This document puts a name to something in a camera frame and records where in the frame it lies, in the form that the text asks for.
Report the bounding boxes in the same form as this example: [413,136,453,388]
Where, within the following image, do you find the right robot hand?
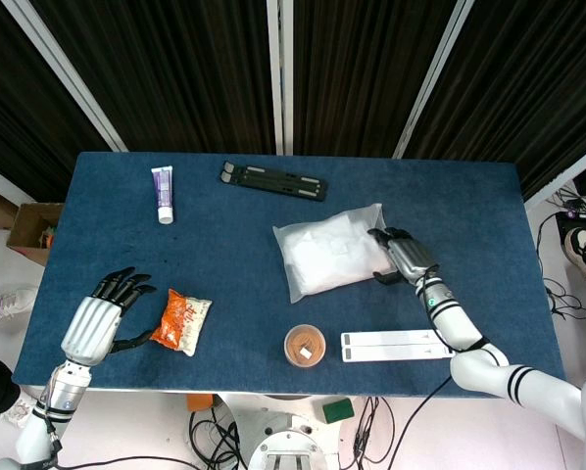
[366,226,441,286]

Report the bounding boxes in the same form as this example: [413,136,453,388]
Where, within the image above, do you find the black power strip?
[556,208,586,241]

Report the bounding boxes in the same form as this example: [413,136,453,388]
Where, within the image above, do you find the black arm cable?
[395,273,490,470]

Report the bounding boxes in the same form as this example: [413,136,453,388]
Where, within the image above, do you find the clear jar of rubber bands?
[283,323,327,367]

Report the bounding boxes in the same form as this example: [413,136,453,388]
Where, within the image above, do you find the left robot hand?
[60,266,158,368]

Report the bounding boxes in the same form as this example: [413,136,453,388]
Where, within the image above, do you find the black floor cable bundle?
[537,185,586,324]
[188,409,249,470]

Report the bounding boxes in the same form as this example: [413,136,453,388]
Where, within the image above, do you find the green block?
[323,399,356,425]

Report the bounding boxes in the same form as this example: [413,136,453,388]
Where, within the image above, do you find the black curtain panel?
[30,0,276,156]
[404,0,586,200]
[291,0,459,158]
[0,0,113,203]

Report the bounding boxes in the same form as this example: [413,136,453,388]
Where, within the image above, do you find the brown cardboard box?
[6,203,64,267]

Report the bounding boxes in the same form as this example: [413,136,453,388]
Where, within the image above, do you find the purple white toothpaste tube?
[150,165,175,225]

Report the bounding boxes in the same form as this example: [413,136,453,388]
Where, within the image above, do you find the white partition post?
[0,159,35,203]
[266,0,294,157]
[393,0,475,160]
[1,0,128,153]
[522,136,586,210]

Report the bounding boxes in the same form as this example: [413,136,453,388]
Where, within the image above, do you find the white flat strips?
[340,328,456,363]

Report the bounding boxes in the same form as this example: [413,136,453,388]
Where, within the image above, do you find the black folding laptop stand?
[218,160,329,203]

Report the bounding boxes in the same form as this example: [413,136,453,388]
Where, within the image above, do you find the black and white sneaker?
[564,226,586,288]

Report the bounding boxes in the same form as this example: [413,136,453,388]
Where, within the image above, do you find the orange white snack packet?
[149,288,213,357]

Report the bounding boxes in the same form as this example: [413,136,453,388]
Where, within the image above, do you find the orange block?
[185,394,219,412]

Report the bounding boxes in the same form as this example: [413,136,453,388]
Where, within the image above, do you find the blue felt table cover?
[12,151,566,396]

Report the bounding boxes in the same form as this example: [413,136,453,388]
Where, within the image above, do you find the translucent plastic zip bag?
[271,203,397,305]

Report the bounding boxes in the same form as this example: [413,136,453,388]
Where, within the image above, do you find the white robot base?
[221,394,356,470]

